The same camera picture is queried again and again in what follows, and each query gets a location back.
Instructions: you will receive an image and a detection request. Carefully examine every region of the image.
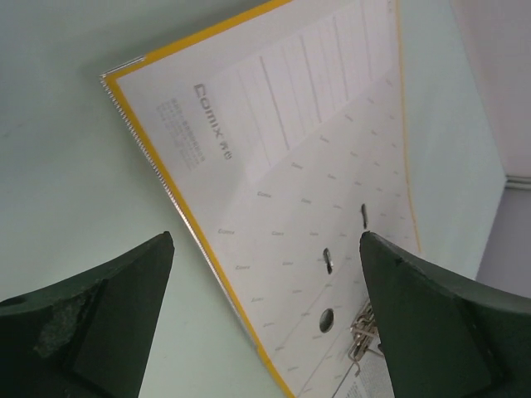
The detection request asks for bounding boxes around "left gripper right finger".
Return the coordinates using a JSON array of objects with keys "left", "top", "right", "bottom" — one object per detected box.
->
[{"left": 359, "top": 231, "right": 530, "bottom": 397}]

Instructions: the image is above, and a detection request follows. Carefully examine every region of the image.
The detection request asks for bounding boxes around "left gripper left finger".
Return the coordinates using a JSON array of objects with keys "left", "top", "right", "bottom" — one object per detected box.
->
[{"left": 1, "top": 231, "right": 174, "bottom": 397}]

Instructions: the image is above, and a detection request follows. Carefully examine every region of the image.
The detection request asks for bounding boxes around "printed paper stack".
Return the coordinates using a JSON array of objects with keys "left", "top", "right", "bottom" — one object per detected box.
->
[{"left": 334, "top": 339, "right": 394, "bottom": 398}]

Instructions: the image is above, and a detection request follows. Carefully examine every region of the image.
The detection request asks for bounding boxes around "yellow ring binder folder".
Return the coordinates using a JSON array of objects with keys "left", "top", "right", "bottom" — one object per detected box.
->
[{"left": 100, "top": 1, "right": 420, "bottom": 397}]

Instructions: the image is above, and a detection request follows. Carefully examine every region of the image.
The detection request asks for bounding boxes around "metal lever arch mechanism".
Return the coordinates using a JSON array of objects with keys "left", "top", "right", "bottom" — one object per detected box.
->
[{"left": 347, "top": 299, "right": 384, "bottom": 365}]

